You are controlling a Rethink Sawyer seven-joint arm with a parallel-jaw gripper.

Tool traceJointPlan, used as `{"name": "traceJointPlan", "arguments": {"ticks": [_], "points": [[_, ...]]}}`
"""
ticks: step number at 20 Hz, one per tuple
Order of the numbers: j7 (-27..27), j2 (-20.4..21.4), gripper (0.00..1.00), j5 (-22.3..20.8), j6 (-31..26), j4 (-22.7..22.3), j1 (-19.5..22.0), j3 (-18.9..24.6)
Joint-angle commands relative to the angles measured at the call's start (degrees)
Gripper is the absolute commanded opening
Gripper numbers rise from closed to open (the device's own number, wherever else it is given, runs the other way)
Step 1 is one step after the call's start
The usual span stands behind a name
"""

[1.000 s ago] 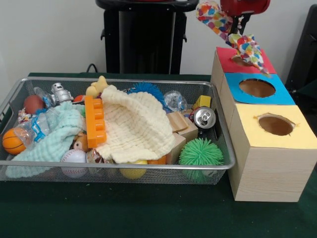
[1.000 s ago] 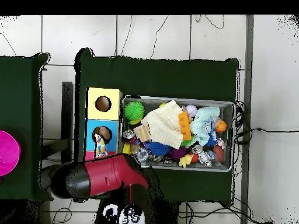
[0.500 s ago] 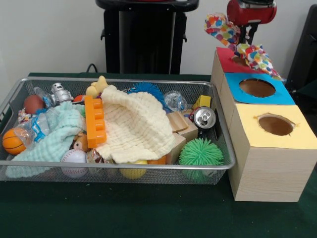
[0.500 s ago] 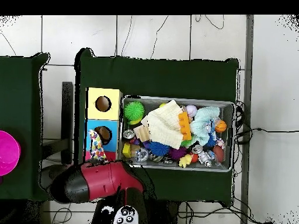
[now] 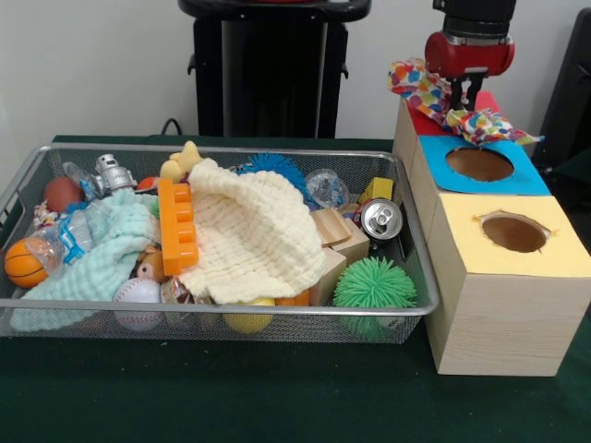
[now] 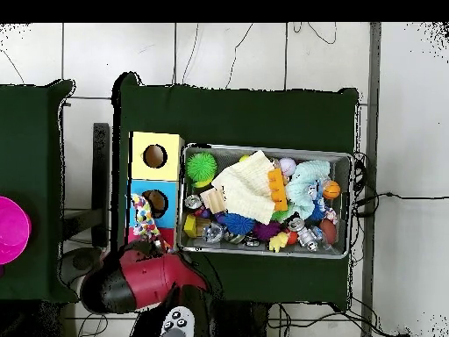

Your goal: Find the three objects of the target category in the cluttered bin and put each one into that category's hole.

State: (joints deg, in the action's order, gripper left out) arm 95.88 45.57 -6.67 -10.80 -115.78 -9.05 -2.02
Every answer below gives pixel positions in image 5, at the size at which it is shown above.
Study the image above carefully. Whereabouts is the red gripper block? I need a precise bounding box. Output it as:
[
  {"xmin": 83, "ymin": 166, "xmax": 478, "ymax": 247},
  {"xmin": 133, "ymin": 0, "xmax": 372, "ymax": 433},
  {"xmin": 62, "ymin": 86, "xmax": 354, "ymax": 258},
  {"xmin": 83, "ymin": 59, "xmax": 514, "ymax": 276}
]
[{"xmin": 424, "ymin": 30, "xmax": 516, "ymax": 111}]

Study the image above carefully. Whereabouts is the colourful polka dot cloth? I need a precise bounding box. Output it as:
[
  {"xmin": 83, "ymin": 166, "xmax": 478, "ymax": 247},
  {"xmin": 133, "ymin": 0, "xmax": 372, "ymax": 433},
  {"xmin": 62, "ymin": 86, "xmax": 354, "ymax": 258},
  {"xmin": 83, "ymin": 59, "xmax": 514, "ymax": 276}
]
[{"xmin": 386, "ymin": 57, "xmax": 545, "ymax": 149}]

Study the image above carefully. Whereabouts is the blue spiky ball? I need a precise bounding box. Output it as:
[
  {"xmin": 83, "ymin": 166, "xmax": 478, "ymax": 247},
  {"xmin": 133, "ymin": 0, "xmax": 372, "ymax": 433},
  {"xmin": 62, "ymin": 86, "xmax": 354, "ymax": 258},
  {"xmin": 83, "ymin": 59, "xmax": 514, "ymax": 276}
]
[{"xmin": 239, "ymin": 152, "xmax": 309, "ymax": 195}]

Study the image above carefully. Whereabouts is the cream waffle cloth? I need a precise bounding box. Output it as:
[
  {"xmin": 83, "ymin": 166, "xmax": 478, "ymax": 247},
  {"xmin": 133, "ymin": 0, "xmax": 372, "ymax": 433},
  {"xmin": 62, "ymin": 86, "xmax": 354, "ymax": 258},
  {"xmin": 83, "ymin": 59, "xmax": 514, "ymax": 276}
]
[{"xmin": 177, "ymin": 158, "xmax": 328, "ymax": 305}]

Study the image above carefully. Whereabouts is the orange plastic compartment tray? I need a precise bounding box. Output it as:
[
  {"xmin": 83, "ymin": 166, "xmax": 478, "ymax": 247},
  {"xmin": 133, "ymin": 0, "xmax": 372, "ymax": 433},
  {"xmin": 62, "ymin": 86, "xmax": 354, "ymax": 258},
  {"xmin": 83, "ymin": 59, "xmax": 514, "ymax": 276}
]
[{"xmin": 157, "ymin": 178, "xmax": 200, "ymax": 277}]

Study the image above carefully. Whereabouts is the wooden box with three holes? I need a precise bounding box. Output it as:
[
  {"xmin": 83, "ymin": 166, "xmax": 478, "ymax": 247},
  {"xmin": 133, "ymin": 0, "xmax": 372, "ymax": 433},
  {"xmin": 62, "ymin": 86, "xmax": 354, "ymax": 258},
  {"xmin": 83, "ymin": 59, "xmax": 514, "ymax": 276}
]
[{"xmin": 392, "ymin": 90, "xmax": 591, "ymax": 377}]

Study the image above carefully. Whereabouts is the silver soda can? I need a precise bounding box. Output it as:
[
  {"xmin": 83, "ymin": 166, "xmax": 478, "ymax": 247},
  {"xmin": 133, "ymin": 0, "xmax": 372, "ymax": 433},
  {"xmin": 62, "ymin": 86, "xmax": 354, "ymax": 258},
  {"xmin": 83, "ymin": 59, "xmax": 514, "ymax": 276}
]
[{"xmin": 359, "ymin": 198, "xmax": 404, "ymax": 241}]

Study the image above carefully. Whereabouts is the ridged wooden soap dish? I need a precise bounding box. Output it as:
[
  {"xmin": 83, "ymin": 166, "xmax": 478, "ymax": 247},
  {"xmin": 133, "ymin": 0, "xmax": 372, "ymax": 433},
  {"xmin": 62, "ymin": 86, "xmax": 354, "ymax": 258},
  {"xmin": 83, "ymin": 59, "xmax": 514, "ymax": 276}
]
[{"xmin": 309, "ymin": 207, "xmax": 355, "ymax": 247}]

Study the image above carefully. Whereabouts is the large green spiky ball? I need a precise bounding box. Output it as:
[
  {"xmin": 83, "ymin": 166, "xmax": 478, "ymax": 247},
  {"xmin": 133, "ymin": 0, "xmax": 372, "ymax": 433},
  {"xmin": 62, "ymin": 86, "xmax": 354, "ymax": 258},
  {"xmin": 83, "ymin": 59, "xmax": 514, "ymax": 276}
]
[{"xmin": 332, "ymin": 257, "xmax": 418, "ymax": 341}]

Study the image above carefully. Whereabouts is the dark green table cloth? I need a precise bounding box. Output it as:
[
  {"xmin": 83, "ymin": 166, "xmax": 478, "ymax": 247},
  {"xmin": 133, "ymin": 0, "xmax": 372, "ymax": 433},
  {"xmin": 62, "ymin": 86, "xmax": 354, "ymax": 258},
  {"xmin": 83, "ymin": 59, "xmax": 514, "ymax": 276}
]
[{"xmin": 0, "ymin": 133, "xmax": 591, "ymax": 443}]

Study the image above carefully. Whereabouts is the silver toy robot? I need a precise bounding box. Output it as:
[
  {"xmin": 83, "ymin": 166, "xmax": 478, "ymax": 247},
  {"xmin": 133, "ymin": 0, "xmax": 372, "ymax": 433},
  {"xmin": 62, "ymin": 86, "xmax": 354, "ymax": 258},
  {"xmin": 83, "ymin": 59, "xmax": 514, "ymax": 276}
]
[{"xmin": 90, "ymin": 153, "xmax": 138, "ymax": 193}]

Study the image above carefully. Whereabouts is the white baseball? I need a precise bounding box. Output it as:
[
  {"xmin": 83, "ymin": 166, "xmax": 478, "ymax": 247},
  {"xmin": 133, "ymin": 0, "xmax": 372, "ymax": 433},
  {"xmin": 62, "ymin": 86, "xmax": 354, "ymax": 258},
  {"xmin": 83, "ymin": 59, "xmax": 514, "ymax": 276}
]
[{"xmin": 112, "ymin": 277, "xmax": 165, "ymax": 332}]

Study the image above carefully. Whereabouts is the mint green knitted cloth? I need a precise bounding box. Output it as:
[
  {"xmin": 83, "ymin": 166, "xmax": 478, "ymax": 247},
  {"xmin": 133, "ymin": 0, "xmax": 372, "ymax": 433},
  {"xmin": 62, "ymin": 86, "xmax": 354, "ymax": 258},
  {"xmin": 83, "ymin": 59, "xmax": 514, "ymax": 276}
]
[{"xmin": 9, "ymin": 188, "xmax": 161, "ymax": 332}]

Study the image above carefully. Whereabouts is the small orange basketball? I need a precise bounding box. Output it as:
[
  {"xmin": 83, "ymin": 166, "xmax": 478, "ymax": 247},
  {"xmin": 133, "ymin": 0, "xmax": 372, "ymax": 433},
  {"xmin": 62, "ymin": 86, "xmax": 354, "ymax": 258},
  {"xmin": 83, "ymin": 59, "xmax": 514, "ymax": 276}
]
[{"xmin": 3, "ymin": 239, "xmax": 50, "ymax": 290}]

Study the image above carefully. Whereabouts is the shallow wire mesh bin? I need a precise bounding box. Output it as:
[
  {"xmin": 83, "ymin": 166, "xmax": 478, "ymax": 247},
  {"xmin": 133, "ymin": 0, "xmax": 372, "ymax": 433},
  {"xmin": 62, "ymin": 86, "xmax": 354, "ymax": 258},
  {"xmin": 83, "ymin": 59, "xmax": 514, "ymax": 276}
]
[{"xmin": 0, "ymin": 142, "xmax": 439, "ymax": 345}]

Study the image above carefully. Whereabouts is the black power cable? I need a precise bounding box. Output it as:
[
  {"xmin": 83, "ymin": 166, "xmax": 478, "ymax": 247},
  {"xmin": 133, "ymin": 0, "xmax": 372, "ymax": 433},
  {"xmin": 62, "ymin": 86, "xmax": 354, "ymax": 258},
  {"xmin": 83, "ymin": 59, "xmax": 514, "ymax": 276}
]
[{"xmin": 159, "ymin": 118, "xmax": 187, "ymax": 137}]

